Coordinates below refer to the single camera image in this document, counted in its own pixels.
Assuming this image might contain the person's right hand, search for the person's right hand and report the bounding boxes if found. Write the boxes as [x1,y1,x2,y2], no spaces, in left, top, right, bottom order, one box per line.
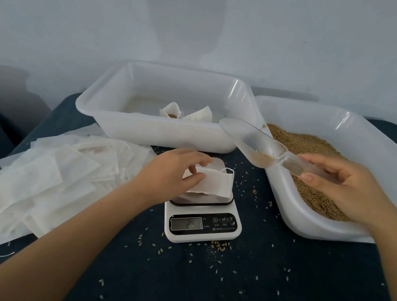
[288,151,397,231]

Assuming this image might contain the person's left hand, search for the person's left hand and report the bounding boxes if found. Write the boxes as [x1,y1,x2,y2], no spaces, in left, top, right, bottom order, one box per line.
[127,139,216,216]

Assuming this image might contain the brown grain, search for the brown grain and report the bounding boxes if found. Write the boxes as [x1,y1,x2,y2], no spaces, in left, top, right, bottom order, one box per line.
[231,120,365,225]

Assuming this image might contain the white mesh bag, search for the white mesh bag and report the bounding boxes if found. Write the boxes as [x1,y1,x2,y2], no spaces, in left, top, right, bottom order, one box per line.
[159,100,187,121]
[176,159,239,205]

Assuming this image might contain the white plastic tub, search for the white plastic tub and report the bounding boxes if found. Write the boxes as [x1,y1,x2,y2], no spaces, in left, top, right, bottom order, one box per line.
[71,51,274,166]

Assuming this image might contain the clear plastic scoop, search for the clear plastic scoop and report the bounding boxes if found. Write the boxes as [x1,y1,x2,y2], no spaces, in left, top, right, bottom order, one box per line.
[212,116,343,184]

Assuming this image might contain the pile of white bags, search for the pile of white bags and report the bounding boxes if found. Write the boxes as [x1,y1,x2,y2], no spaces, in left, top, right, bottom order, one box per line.
[0,117,161,273]

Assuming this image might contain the person's left forearm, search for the person's left forearm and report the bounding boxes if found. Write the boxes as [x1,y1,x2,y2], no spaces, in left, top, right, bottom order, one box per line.
[0,161,159,301]

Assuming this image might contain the white digital kitchen scale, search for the white digital kitchen scale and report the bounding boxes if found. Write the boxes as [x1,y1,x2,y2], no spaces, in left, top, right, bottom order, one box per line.
[158,150,254,255]

